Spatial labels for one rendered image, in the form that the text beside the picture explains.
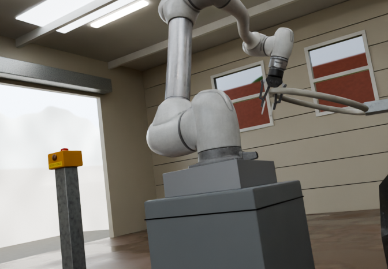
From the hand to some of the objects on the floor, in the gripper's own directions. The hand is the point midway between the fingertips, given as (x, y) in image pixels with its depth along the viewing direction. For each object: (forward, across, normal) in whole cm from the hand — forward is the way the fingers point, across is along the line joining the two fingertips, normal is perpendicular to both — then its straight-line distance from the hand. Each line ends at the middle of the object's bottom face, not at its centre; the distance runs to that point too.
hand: (267, 108), depth 206 cm
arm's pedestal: (+109, +20, -76) cm, 135 cm away
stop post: (+144, -53, -26) cm, 156 cm away
